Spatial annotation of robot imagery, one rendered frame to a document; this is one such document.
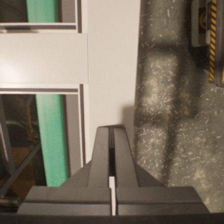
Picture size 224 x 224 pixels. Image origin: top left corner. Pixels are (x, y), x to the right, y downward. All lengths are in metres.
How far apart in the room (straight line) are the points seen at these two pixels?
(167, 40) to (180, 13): 0.18
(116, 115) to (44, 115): 0.12
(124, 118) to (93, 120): 0.03
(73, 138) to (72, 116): 0.04
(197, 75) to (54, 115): 1.10
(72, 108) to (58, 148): 0.06
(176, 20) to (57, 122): 1.06
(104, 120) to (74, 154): 0.13
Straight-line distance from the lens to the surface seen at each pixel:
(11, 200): 1.26
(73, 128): 0.25
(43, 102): 0.24
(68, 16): 0.24
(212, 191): 1.80
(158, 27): 1.14
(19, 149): 1.04
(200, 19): 1.09
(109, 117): 0.15
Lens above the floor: 1.08
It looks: 73 degrees down
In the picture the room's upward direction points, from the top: 176 degrees clockwise
